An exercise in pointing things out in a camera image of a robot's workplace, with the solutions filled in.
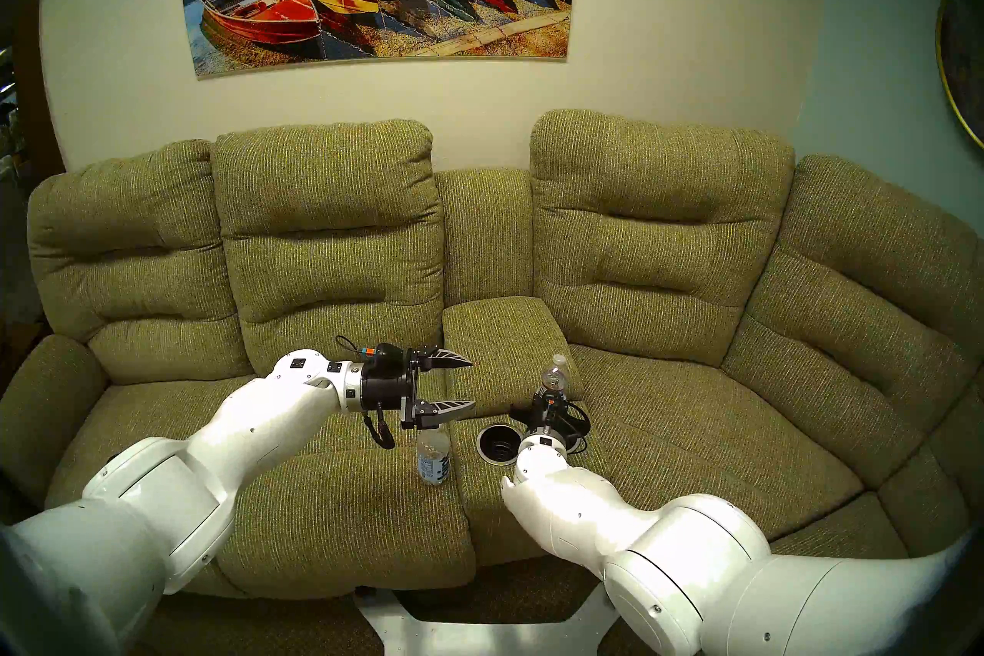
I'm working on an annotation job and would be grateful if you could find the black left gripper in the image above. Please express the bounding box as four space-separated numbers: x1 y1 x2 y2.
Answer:
360 343 477 432

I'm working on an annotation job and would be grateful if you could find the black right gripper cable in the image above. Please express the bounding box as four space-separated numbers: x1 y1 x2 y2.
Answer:
565 401 593 453

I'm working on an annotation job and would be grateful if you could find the round gold-rimmed wall decor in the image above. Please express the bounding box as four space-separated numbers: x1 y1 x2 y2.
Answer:
935 0 984 152

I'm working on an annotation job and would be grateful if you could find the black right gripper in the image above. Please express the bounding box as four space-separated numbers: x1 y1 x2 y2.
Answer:
511 392 574 445

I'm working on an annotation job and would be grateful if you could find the dark wooden cabinet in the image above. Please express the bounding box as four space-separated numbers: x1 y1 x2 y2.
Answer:
0 40 68 355

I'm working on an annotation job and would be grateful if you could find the red-label clear water bottle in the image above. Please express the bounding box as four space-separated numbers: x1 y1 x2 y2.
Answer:
540 355 571 403

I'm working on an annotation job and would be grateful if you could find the thick black left gripper cable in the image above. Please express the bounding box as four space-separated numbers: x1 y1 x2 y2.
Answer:
363 410 397 450

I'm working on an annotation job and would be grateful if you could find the blue-label clear water bottle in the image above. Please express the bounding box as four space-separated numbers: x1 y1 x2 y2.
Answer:
417 425 453 486

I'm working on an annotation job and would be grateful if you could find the chrome-rimmed black cup holder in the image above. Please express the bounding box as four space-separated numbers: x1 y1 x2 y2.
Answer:
476 422 525 466

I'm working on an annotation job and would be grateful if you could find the olive green sectional sofa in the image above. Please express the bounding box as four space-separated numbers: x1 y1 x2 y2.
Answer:
0 109 984 656

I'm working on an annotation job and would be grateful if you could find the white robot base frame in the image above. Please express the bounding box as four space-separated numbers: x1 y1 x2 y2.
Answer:
355 589 616 656

